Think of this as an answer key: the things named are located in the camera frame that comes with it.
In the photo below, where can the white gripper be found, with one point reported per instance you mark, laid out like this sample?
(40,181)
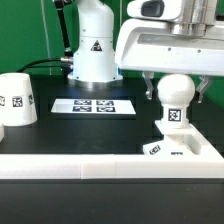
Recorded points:
(172,36)

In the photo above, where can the white lamp bulb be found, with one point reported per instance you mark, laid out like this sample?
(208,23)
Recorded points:
(175,92)

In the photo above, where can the white lamp base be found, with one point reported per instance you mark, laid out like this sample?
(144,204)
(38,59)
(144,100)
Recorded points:
(173,142)

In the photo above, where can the white lamp shade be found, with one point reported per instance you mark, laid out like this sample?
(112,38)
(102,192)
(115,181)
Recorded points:
(17,104)

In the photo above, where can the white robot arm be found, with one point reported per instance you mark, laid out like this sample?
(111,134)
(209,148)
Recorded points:
(94,61)

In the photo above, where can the white L-shaped fence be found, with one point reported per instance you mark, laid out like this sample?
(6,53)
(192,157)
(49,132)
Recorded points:
(205,162)

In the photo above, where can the white marker plate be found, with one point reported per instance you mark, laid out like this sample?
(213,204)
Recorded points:
(93,106)

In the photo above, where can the black stand pole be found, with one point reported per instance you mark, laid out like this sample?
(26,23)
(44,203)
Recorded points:
(59,5)

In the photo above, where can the white block left edge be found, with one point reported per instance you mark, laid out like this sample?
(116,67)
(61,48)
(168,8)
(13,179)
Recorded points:
(1,132)

